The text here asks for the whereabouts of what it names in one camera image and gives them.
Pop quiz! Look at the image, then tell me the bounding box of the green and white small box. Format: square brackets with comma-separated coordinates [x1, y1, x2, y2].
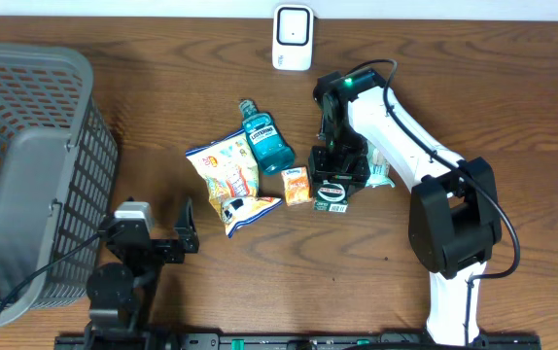
[313, 181, 348, 213]

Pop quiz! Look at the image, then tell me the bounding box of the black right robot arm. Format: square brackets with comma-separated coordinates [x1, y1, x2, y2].
[309, 67, 502, 346]

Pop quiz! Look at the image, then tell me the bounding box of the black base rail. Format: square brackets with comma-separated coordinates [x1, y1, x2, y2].
[54, 332, 542, 350]

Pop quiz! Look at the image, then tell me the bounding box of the orange tissue pack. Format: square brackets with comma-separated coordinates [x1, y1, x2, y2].
[281, 166, 312, 206]

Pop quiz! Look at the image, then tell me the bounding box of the grey plastic shopping basket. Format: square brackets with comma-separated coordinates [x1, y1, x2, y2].
[0, 44, 119, 326]

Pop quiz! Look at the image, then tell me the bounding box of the white barcode scanner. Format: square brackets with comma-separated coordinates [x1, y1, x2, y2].
[271, 4, 315, 71]

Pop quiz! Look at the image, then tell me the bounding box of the teal wet wipes pack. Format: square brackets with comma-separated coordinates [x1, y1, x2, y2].
[366, 142, 395, 188]

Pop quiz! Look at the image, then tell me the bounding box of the teal mouthwash bottle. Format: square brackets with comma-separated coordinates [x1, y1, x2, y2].
[238, 99, 296, 175]

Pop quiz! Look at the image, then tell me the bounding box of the yellow chips bag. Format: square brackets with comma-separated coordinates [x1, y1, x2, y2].
[186, 129, 283, 238]

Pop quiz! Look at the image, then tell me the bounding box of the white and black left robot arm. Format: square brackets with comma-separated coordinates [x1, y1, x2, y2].
[83, 199, 199, 349]

